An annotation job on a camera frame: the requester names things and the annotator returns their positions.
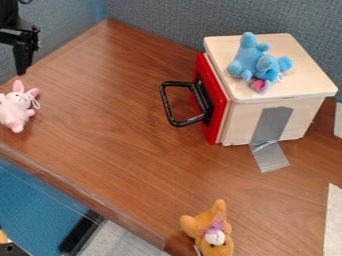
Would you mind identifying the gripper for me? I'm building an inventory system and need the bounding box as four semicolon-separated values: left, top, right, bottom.
0;24;43;77

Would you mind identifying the pink plush bunny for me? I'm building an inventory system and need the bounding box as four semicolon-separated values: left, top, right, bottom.
0;79;43;134

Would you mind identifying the blue plush animal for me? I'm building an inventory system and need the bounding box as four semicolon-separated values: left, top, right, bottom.
225;31;296;95

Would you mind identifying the orange plush animal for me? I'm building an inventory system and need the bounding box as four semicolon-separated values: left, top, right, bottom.
179;198;237;256

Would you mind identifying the grey tape strip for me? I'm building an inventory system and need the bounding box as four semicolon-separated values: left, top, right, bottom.
247;106;296;174

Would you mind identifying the cabinet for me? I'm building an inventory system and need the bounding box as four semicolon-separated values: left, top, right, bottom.
201;32;340;147

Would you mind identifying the red drawer with black handle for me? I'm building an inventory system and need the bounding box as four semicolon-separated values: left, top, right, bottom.
158;52;230;146

